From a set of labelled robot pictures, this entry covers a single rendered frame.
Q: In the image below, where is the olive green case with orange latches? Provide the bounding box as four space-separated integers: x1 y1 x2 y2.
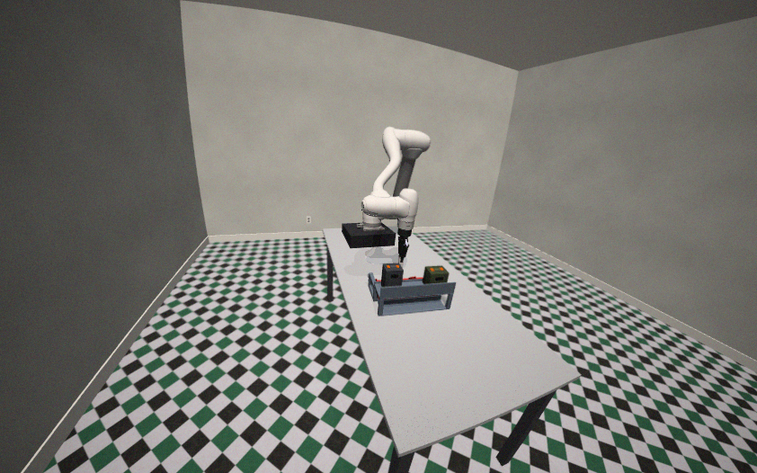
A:
423 265 450 284

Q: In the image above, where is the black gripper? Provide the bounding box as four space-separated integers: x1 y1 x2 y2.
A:
397 228 412 267

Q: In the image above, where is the black case with orange latches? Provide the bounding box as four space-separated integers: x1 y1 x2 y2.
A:
381 263 404 287

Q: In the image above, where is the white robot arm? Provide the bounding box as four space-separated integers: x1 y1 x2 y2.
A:
357 127 431 231

